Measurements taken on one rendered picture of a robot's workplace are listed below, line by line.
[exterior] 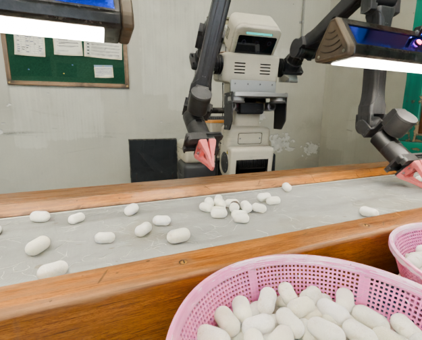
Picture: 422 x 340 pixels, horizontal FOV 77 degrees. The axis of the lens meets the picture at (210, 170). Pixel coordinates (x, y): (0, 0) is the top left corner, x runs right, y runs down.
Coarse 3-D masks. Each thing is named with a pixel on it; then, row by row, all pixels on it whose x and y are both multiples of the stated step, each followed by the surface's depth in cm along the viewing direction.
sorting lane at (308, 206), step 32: (256, 192) 71; (288, 192) 71; (320, 192) 71; (352, 192) 71; (384, 192) 71; (416, 192) 71; (0, 224) 50; (32, 224) 50; (64, 224) 50; (96, 224) 50; (128, 224) 50; (192, 224) 50; (224, 224) 50; (256, 224) 50; (288, 224) 50; (320, 224) 50; (0, 256) 38; (32, 256) 38; (64, 256) 38; (96, 256) 38; (128, 256) 38
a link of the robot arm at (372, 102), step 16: (368, 0) 78; (400, 0) 80; (368, 16) 81; (384, 16) 78; (368, 80) 83; (384, 80) 81; (368, 96) 83; (384, 96) 82; (368, 112) 82; (384, 112) 83
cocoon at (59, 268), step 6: (48, 264) 32; (54, 264) 32; (60, 264) 33; (66, 264) 33; (42, 270) 32; (48, 270) 32; (54, 270) 32; (60, 270) 32; (66, 270) 33; (42, 276) 31; (48, 276) 32; (54, 276) 32
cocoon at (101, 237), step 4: (100, 232) 42; (104, 232) 42; (108, 232) 42; (96, 236) 41; (100, 236) 41; (104, 236) 41; (108, 236) 41; (112, 236) 42; (96, 240) 41; (100, 240) 41; (104, 240) 41; (108, 240) 41; (112, 240) 42
